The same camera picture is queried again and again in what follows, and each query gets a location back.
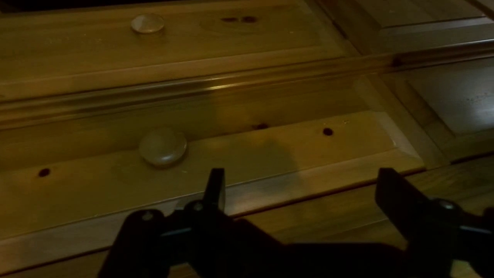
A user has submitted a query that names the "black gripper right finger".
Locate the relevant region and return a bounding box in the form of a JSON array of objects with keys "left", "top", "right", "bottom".
[{"left": 374, "top": 167, "right": 432, "bottom": 240}]

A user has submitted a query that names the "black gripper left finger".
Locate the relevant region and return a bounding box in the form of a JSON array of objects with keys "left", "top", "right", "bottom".
[{"left": 202, "top": 167, "right": 229, "bottom": 214}]

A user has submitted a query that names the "round wooden drawer knob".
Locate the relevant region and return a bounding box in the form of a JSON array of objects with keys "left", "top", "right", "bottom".
[
  {"left": 136, "top": 127, "right": 190, "bottom": 169},
  {"left": 130, "top": 13, "right": 169, "bottom": 36}
]

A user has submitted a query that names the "wide wooden drawer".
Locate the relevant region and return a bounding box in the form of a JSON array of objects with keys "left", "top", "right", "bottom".
[
  {"left": 0, "top": 109, "right": 429, "bottom": 245},
  {"left": 0, "top": 0, "right": 358, "bottom": 101}
]

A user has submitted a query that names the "small wooden side drawer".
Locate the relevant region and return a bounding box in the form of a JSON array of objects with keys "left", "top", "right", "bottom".
[{"left": 377, "top": 55, "right": 494, "bottom": 163}]

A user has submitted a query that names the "tall wooden side drawer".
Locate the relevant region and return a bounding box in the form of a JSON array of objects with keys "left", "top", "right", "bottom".
[{"left": 329, "top": 0, "right": 494, "bottom": 55}]

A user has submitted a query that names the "pine wooden dresser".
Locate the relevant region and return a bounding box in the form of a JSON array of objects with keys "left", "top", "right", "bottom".
[{"left": 0, "top": 0, "right": 494, "bottom": 278}]

